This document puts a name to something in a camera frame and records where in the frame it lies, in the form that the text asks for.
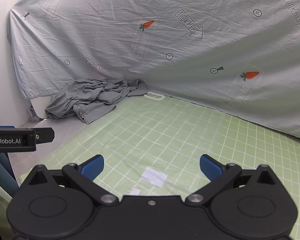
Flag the green grid mat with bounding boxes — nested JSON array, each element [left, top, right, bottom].
[[19, 94, 300, 240]]

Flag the large white paper piece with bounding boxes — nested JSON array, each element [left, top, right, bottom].
[[141, 167, 168, 187]]

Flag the grey carrot print sheet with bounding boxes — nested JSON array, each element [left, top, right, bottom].
[[7, 0, 300, 141]]

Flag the grey zip hoodie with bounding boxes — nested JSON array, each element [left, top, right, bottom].
[[45, 78, 148, 125]]

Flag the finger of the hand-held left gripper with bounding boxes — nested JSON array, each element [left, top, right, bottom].
[[35, 127, 56, 144]]

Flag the dark teal cloth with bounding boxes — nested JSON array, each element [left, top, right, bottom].
[[0, 110, 19, 197]]

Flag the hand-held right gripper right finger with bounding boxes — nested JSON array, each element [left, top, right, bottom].
[[185, 154, 278, 207]]

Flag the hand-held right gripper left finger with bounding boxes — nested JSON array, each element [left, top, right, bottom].
[[27, 154, 120, 207]]

